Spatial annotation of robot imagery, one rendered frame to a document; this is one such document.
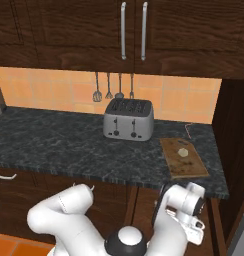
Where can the hanging metal ladle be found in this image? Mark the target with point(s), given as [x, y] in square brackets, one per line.
[119, 95]

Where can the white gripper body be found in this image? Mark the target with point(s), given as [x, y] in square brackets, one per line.
[194, 231]

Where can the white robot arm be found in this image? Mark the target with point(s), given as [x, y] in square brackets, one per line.
[77, 220]

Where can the dark wood tall cupboard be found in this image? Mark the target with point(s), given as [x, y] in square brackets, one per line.
[232, 150]

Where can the dark wood wall cupboard door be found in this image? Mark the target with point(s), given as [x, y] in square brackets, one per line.
[10, 30]
[77, 33]
[194, 36]

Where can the wooden cutting board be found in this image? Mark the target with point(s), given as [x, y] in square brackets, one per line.
[184, 163]

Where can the hanging metal fork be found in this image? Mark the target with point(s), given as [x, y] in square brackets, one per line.
[131, 90]

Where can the pale garlic bulb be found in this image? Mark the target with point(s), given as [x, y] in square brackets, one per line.
[182, 153]

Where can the silver four-slot toaster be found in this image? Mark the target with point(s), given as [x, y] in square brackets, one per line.
[129, 124]

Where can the dark wood base cupboard door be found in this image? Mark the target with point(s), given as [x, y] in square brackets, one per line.
[144, 210]

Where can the dark wood drawer front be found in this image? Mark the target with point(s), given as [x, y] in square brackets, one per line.
[14, 186]
[107, 196]

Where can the hanging metal slotted spatula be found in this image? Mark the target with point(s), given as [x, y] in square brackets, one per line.
[97, 96]

